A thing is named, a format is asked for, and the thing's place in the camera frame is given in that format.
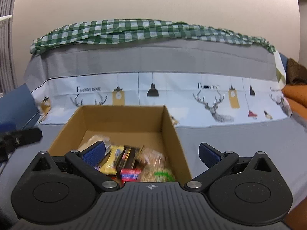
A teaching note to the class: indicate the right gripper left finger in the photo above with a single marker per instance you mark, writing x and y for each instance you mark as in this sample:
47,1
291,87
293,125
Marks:
85,163

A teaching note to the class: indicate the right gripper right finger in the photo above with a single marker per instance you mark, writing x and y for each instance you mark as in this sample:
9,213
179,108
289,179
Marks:
218,163

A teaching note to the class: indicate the white sachima cake packet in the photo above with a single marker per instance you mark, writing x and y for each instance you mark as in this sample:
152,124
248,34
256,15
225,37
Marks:
94,139

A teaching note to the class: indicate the yellow candy bar wrapper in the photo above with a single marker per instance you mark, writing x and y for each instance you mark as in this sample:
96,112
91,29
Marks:
108,164

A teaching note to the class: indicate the dark chocolate bar wrapper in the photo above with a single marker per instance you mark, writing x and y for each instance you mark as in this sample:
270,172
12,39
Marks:
127,158

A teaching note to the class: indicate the red snack packet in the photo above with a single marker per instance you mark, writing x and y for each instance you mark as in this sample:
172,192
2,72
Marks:
130,175

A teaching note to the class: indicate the clear bag of cookies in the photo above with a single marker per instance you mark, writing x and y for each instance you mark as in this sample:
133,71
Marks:
151,160

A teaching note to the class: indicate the round seed cake green label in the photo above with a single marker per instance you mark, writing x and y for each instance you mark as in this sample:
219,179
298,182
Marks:
156,174

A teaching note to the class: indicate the grey deer print sofa cover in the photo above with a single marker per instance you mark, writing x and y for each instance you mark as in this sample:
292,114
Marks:
227,95

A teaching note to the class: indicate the brown cardboard box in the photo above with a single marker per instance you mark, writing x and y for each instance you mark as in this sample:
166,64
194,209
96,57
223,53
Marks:
138,126

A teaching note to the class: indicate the orange cushion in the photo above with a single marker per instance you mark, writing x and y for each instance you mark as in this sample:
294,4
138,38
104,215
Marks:
297,98

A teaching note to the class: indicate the green checkered cloth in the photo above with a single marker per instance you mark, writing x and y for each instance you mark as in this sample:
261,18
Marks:
119,31

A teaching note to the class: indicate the grey curtain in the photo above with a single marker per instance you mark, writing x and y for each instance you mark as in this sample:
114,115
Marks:
8,76

